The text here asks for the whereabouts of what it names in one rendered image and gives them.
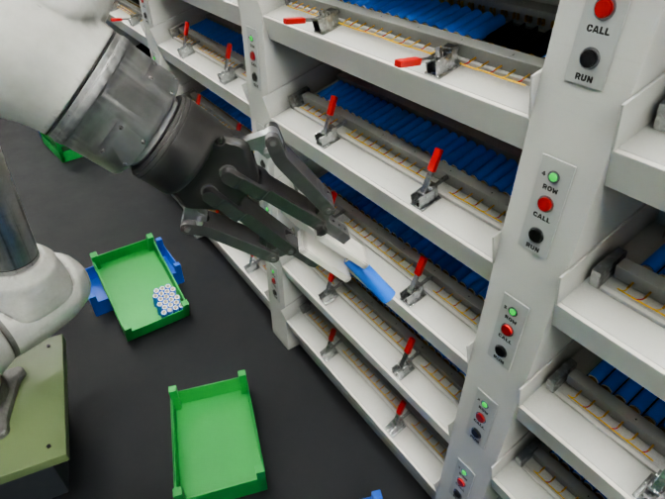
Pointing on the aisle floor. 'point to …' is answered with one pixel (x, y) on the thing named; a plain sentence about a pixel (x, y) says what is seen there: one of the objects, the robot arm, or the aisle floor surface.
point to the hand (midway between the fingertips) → (332, 249)
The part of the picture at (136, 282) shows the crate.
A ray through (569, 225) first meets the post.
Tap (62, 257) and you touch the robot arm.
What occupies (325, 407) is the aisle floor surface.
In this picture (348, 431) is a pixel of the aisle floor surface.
